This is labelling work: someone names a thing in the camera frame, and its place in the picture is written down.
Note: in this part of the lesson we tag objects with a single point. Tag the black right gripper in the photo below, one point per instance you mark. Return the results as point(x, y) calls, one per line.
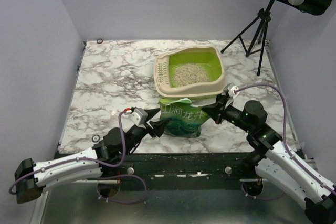
point(219, 110)

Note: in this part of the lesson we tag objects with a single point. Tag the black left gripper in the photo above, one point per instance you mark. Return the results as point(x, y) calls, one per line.
point(158, 126)

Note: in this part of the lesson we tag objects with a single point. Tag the green cat litter bag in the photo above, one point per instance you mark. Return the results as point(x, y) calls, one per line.
point(185, 118)

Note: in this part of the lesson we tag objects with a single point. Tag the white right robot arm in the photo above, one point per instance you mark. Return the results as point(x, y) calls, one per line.
point(277, 162)

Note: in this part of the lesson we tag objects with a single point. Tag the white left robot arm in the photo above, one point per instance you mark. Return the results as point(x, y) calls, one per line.
point(32, 179)

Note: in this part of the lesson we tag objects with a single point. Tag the green and beige litter box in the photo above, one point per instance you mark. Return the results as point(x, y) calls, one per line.
point(208, 57)

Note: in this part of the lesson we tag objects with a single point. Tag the clean litter pile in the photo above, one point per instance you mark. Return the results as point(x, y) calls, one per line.
point(188, 74)

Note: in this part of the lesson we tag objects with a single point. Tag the black tripod stand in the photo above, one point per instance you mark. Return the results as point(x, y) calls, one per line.
point(258, 41)

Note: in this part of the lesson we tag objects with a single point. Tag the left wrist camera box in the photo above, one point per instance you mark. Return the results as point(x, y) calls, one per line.
point(137, 115)

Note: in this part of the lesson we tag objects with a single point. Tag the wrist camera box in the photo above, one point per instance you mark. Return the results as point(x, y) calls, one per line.
point(137, 115)
point(231, 90)

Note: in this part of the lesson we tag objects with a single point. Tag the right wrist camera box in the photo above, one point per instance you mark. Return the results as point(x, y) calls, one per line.
point(231, 90)

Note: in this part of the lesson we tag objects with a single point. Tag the black mounting rail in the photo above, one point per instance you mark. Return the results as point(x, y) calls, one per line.
point(192, 171)

